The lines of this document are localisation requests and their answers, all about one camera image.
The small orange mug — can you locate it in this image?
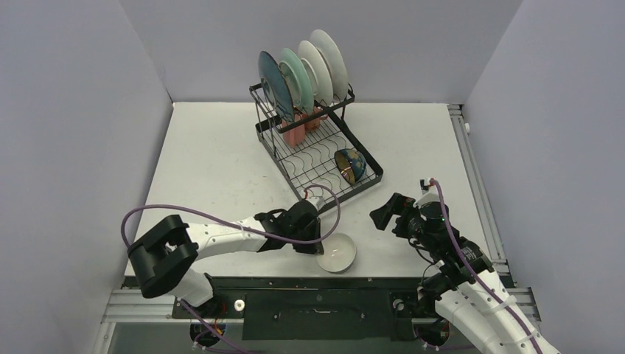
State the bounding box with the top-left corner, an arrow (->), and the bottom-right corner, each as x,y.
304,114 -> 328,133

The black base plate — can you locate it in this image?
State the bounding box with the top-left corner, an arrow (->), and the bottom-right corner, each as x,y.
194,275 -> 452,341

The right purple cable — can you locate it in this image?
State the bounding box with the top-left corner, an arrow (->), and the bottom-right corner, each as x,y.
429,178 -> 543,354

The black wire dish rack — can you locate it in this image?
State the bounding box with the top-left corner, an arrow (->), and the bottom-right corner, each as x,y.
249,83 -> 383,202

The white bowl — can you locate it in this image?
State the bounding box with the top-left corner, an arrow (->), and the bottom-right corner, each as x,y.
315,233 -> 357,274

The brown black bowl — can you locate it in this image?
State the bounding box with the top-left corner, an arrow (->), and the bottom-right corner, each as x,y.
334,148 -> 367,185

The white plate blue rim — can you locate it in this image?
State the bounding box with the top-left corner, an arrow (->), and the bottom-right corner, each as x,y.
298,40 -> 333,106

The large pink mug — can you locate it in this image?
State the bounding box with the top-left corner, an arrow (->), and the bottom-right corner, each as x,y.
281,114 -> 307,148

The dark blue plate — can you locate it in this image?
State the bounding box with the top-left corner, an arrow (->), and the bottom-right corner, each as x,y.
257,51 -> 294,123

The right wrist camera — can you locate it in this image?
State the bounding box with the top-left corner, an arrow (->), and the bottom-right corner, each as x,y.
415,179 -> 440,207

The light green flower plate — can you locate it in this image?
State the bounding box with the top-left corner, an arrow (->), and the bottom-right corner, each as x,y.
279,48 -> 314,114

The red teal plate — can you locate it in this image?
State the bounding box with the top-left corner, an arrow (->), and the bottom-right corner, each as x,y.
310,29 -> 349,102

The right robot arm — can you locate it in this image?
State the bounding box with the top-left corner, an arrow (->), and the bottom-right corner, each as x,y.
369,193 -> 558,353

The aluminium rail right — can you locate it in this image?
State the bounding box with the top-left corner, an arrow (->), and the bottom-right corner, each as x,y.
447,104 -> 541,324

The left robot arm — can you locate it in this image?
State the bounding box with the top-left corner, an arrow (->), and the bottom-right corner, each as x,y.
128,197 -> 323,317

